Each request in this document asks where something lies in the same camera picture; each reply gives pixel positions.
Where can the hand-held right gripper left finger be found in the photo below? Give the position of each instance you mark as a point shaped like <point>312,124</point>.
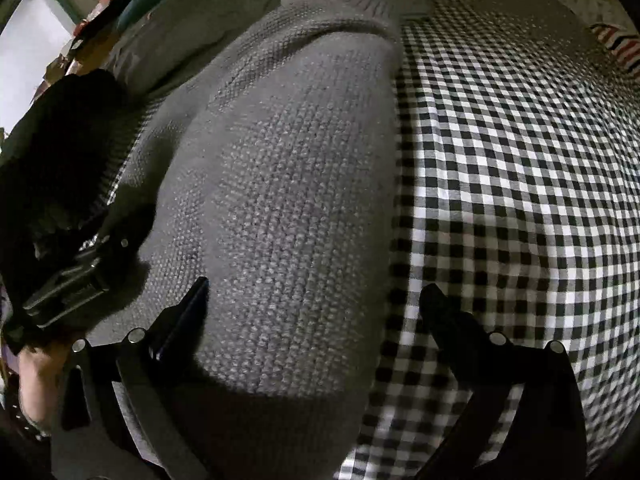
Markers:
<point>192,305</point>

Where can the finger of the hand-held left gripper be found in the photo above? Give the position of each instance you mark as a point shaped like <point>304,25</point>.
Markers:
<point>75,285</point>

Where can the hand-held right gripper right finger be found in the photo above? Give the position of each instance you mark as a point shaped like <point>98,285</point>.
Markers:
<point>440,310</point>

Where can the grey knit sweater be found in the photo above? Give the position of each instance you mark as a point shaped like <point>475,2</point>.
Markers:
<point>300,200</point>

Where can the person's left hand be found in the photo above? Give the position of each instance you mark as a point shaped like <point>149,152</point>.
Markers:
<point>42,385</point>

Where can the black fuzzy cloth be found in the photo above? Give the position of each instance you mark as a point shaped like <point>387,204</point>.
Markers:
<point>55,160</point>

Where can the black white checkered bed sheet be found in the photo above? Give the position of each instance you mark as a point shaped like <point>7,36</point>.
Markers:
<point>510,200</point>

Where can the cluttered wooden side table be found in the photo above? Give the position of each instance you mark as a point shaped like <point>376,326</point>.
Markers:
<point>95,55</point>

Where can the teal pillow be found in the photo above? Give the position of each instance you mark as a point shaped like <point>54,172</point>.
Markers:
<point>140,2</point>

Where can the red striped cloth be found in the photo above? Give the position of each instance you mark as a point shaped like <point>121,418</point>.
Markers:
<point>620,47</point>

